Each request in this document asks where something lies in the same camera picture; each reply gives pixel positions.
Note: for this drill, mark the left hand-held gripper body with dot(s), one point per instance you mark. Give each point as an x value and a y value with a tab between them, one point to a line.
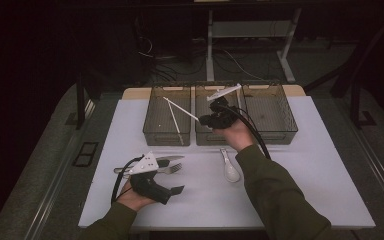
145	165

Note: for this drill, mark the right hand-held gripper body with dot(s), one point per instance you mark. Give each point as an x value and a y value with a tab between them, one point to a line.
223	118

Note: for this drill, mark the smoky clear plastic bin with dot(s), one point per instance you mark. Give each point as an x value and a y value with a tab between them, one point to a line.
273	113
160	120
201	100

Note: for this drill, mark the white chopstick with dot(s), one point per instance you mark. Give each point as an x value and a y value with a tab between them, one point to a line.
181	109
174	118

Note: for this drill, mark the white ceramic spoon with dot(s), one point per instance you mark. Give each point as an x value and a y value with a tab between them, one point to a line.
231	173

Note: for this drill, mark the person's right hand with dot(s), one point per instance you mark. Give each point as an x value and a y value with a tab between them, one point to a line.
240	136

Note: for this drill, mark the person's left hand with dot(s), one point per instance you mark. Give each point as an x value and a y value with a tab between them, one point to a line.
135	201

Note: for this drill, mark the metal fork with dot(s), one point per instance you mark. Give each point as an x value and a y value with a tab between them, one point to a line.
173	158

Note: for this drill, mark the black metal stand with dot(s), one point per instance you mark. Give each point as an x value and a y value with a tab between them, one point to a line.
80	100
355	100

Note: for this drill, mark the white table cover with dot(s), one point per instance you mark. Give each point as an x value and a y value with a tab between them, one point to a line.
313	186

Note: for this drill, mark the white desk frame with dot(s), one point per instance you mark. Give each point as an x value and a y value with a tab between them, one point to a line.
210	46

